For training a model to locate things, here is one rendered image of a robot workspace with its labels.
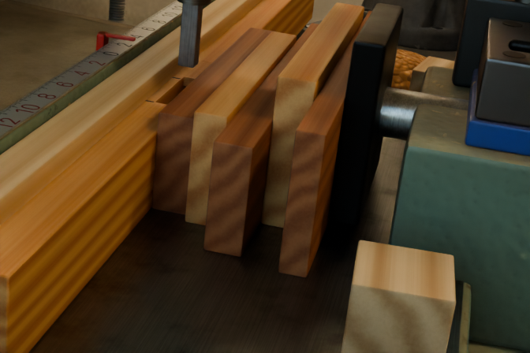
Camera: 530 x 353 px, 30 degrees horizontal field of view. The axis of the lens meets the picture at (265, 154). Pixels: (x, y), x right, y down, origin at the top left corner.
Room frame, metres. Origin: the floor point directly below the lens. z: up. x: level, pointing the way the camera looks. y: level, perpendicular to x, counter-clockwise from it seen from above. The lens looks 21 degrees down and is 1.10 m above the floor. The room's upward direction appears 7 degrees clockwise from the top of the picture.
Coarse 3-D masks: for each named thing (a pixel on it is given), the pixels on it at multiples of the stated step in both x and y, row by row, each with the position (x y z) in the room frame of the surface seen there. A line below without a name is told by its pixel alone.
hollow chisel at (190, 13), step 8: (184, 8) 0.51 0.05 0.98; (192, 8) 0.51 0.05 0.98; (200, 8) 0.51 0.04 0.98; (184, 16) 0.51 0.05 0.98; (192, 16) 0.51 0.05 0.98; (200, 16) 0.52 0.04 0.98; (184, 24) 0.51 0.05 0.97; (192, 24) 0.51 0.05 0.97; (200, 24) 0.52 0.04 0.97; (184, 32) 0.51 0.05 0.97; (192, 32) 0.51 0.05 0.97; (200, 32) 0.52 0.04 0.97; (184, 40) 0.51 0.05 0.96; (192, 40) 0.51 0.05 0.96; (184, 48) 0.51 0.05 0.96; (192, 48) 0.51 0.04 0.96; (184, 56) 0.51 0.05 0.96; (192, 56) 0.51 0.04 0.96; (184, 64) 0.51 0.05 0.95; (192, 64) 0.51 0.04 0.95
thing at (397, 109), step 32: (384, 32) 0.45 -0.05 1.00; (352, 64) 0.43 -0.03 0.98; (384, 64) 0.44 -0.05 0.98; (352, 96) 0.43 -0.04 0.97; (384, 96) 0.47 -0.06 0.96; (416, 96) 0.47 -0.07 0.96; (352, 128) 0.43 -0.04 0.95; (384, 128) 0.46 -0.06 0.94; (352, 160) 0.43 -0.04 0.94; (352, 192) 0.43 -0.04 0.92; (352, 224) 0.43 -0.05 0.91
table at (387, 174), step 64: (384, 192) 0.49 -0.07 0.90; (128, 256) 0.38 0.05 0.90; (192, 256) 0.39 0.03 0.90; (256, 256) 0.40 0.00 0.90; (320, 256) 0.40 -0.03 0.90; (64, 320) 0.33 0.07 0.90; (128, 320) 0.33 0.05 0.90; (192, 320) 0.34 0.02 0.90; (256, 320) 0.34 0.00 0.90; (320, 320) 0.35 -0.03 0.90
